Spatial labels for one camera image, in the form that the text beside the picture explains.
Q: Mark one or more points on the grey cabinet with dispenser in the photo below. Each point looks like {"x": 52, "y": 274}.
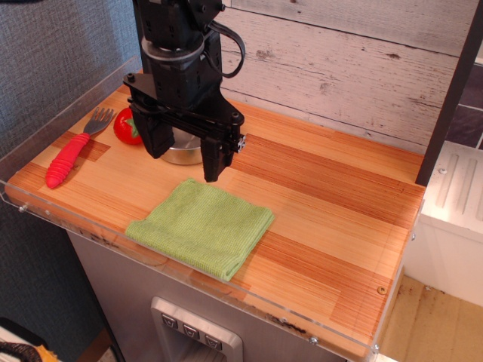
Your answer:
{"x": 161, "y": 310}

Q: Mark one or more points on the dark right post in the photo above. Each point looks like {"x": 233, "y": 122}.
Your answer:
{"x": 458, "y": 82}

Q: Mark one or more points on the stainless steel pot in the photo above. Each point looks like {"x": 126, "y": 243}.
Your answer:
{"x": 186, "y": 149}

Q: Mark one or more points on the green folded cloth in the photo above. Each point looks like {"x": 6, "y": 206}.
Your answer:
{"x": 204, "y": 227}

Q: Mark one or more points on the red toy strawberry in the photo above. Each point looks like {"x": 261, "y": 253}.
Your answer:
{"x": 125, "y": 128}

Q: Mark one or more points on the clear acrylic table guard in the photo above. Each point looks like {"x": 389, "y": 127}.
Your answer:
{"x": 344, "y": 206}

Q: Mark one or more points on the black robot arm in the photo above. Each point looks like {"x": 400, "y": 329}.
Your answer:
{"x": 181, "y": 33}

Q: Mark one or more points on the red handled grey fork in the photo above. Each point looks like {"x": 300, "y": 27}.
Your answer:
{"x": 63, "y": 163}

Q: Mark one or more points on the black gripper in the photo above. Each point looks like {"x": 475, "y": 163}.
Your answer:
{"x": 189, "y": 100}

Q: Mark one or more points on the white side cabinet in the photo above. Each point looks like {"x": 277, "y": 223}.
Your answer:
{"x": 445, "y": 251}

